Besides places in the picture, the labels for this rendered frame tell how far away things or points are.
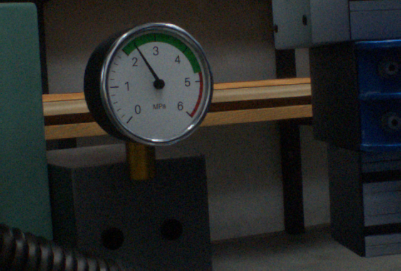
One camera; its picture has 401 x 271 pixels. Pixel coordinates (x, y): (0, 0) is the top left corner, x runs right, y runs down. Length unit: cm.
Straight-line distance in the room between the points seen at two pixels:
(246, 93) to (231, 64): 53
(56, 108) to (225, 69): 93
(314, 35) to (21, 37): 29
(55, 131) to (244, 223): 108
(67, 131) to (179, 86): 208
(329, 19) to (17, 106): 30
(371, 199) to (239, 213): 259
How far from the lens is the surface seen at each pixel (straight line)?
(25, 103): 45
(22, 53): 45
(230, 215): 325
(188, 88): 42
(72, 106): 250
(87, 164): 44
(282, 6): 75
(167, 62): 41
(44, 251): 35
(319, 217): 345
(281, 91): 276
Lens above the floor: 66
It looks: 3 degrees down
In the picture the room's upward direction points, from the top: 4 degrees counter-clockwise
